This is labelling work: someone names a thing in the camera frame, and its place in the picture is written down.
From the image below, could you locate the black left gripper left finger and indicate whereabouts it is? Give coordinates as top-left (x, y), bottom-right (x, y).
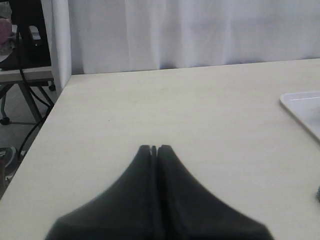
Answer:
top-left (46, 145), bottom-right (157, 240)

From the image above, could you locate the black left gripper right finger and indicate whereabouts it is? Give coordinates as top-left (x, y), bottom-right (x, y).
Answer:
top-left (156, 145), bottom-right (273, 240)

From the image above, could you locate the white plastic tray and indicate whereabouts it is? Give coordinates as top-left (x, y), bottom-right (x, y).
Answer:
top-left (280, 91), bottom-right (320, 143)

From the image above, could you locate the grey side table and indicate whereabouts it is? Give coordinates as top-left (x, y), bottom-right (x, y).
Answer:
top-left (0, 66), bottom-right (54, 126)

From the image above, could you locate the white curtain backdrop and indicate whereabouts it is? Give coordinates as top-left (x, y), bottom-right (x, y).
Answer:
top-left (41, 0), bottom-right (320, 92)

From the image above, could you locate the black device on side table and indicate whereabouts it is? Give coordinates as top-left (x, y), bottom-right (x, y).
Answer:
top-left (0, 0), bottom-right (51, 71)

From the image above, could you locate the pink plush toy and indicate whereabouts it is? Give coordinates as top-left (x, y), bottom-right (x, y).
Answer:
top-left (0, 17), bottom-right (15, 56)

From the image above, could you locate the black cable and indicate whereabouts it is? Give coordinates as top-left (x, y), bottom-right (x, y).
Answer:
top-left (15, 24), bottom-right (55, 161)

